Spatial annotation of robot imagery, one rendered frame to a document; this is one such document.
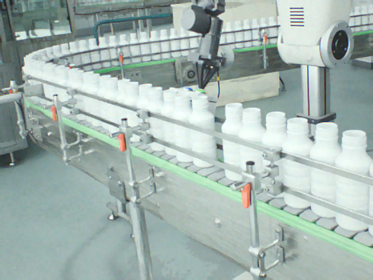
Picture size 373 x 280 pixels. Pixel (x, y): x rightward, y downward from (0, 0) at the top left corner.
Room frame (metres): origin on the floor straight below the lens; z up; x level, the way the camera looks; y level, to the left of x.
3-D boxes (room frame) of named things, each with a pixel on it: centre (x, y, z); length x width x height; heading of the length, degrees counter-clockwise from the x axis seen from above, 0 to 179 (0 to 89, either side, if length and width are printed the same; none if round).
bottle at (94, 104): (1.46, 0.36, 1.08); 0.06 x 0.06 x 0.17
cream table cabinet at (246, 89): (5.61, -0.27, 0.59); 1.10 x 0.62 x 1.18; 110
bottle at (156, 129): (1.18, 0.14, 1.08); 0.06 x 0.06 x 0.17
